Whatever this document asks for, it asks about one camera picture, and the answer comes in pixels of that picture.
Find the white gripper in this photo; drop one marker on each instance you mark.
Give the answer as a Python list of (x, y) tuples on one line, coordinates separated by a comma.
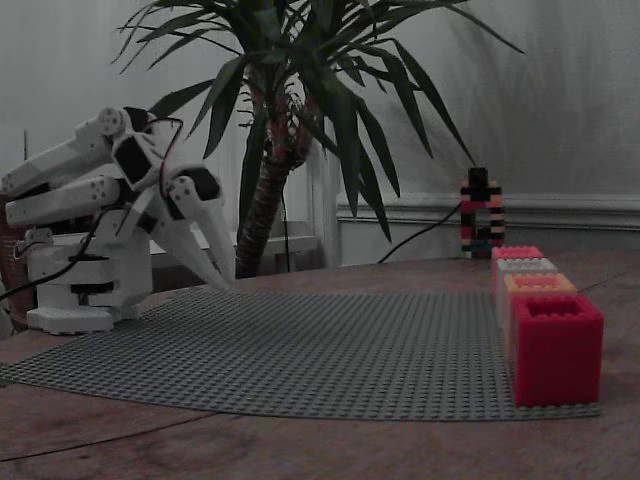
[(167, 203)]

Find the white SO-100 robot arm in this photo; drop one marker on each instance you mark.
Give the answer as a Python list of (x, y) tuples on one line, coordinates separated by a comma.
[(65, 200)]

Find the grey Lego baseplate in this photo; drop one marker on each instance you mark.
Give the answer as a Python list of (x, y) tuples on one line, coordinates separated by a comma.
[(300, 350)]

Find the large pink lego box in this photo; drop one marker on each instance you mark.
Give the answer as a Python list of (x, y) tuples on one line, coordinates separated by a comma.
[(517, 251)]

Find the grey lego box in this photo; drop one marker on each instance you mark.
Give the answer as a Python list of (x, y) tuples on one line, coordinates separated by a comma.
[(525, 265)]

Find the orange lego box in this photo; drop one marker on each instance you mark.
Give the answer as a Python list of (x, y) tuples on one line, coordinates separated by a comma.
[(540, 284)]

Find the dark pink lego box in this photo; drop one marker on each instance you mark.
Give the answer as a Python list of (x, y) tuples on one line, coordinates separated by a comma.
[(557, 360)]

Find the tall green yucca plant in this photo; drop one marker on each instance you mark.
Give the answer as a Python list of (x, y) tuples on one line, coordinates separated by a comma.
[(280, 165)]

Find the multicolour Lego camera tower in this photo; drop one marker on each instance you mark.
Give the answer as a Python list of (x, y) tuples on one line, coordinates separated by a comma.
[(480, 220)]

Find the small black camera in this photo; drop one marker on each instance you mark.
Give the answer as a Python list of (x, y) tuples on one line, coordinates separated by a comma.
[(479, 176)]

